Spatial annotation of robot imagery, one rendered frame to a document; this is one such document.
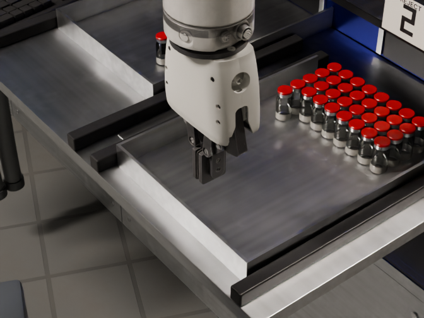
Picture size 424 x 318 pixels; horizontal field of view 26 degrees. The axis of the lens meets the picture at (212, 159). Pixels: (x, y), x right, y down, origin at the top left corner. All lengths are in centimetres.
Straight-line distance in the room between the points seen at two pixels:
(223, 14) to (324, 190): 39
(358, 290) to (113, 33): 58
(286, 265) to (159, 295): 120
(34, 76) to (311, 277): 54
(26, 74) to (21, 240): 106
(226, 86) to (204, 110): 4
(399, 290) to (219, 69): 72
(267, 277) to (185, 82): 25
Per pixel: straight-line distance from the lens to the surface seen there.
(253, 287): 100
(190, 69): 86
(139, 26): 145
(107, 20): 147
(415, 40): 122
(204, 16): 81
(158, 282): 223
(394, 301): 150
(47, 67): 138
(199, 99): 87
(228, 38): 82
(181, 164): 117
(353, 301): 159
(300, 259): 103
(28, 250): 235
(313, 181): 115
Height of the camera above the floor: 163
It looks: 39 degrees down
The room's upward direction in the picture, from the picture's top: straight up
